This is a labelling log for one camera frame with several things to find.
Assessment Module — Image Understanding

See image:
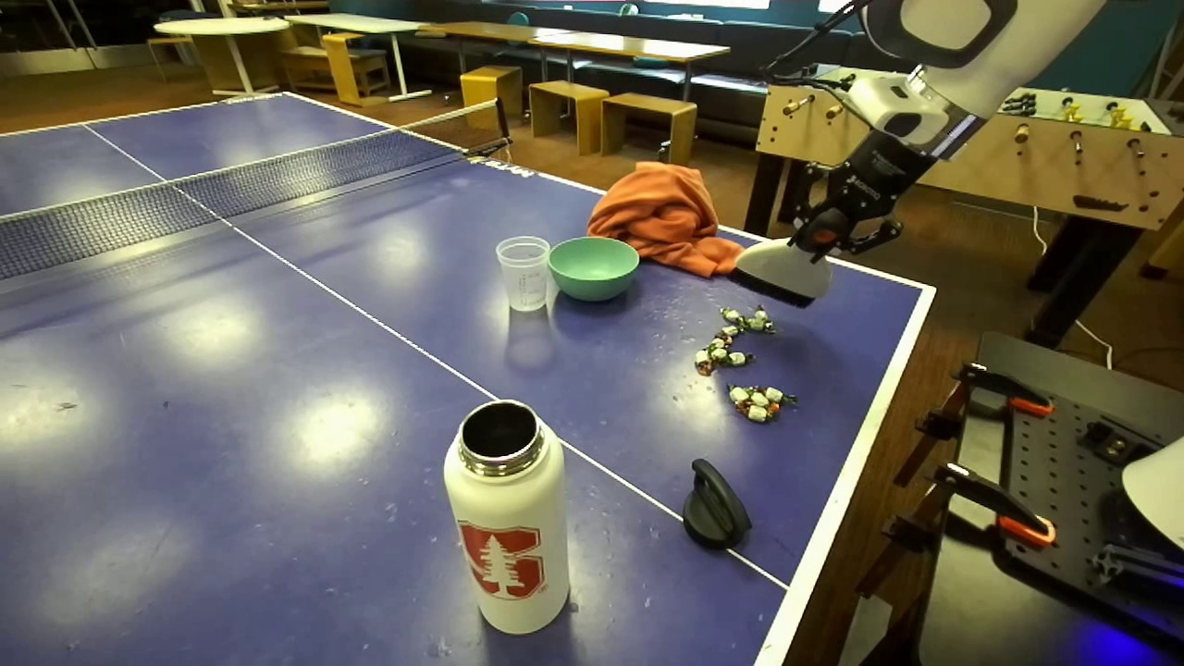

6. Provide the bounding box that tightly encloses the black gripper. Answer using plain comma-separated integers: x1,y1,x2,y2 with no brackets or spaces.
791,131,931,260

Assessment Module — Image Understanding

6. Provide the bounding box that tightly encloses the white and black brush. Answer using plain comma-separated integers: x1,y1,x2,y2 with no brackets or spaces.
735,241,829,305

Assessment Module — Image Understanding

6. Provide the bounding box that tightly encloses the pile of candies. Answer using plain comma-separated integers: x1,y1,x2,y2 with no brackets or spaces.
691,305,797,424

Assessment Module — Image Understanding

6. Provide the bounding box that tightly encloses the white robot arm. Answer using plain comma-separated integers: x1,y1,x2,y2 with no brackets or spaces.
788,0,1105,261

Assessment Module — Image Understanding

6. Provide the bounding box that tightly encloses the orange cloth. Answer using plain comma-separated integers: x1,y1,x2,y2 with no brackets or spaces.
583,163,741,277

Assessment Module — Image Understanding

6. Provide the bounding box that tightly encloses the foosball table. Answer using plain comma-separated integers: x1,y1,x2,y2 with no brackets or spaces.
743,65,1184,342

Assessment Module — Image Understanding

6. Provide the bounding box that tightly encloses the wooden bench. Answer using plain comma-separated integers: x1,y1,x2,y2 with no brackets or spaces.
598,91,701,163

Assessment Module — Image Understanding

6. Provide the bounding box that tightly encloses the teal bowl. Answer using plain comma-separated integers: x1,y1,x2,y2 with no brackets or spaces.
549,236,641,304

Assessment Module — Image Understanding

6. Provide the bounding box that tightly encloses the clear plastic cup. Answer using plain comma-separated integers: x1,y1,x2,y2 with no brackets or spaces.
497,236,550,310

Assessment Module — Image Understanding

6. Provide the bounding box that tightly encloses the small black clip object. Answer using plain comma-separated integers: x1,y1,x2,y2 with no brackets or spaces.
681,458,752,548

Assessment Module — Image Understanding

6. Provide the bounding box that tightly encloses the long wooden table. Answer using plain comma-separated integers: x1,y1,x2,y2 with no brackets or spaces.
418,22,727,96

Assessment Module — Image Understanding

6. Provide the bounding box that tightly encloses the yellow wooden stool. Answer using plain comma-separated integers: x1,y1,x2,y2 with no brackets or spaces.
460,64,522,117

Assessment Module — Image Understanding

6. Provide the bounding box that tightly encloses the black perforated cart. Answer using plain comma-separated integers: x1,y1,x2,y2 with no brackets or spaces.
916,331,1184,666

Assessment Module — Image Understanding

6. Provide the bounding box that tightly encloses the white water bottle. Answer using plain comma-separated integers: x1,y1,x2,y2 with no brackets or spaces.
444,399,569,635

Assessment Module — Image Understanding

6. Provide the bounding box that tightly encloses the round white table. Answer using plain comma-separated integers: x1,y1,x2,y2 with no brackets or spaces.
154,13,287,96

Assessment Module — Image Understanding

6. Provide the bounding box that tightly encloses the table tennis net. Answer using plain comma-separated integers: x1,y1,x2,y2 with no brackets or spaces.
0,96,509,281

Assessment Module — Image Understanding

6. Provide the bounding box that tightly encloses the orange handled clamp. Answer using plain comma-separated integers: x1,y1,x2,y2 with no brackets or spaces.
960,363,1056,419
937,463,1060,552

